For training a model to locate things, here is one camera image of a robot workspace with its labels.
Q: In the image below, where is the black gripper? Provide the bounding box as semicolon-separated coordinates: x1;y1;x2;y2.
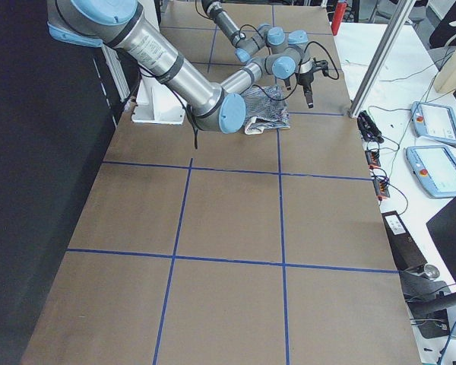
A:
297;58;329;107
283;77;292;90

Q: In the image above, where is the striped polo shirt white collar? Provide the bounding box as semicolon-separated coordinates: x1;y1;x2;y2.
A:
241;85;290;135

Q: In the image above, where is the black clamp tool on edge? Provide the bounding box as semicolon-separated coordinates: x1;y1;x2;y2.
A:
356;110;385;144

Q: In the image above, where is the red cylinder tube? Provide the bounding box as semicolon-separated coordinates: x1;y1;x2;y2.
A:
331;0;347;36

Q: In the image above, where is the blue teach pendant far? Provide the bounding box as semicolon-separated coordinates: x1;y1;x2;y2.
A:
411;101;456;146

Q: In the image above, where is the blue teach pendant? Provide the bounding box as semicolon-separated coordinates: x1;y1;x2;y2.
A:
405;144;456;198
411;101;456;146

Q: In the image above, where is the blue teach pendant near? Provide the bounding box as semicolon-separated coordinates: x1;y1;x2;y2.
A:
405;144;456;198

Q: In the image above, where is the black box with white label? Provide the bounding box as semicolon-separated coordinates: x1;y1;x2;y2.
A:
382;211;427;271

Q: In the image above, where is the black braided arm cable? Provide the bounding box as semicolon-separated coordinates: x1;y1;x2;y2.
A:
235;23;267;43
185;40;340;150

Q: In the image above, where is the aluminium frame post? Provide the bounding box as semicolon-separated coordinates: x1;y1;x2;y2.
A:
348;0;416;118

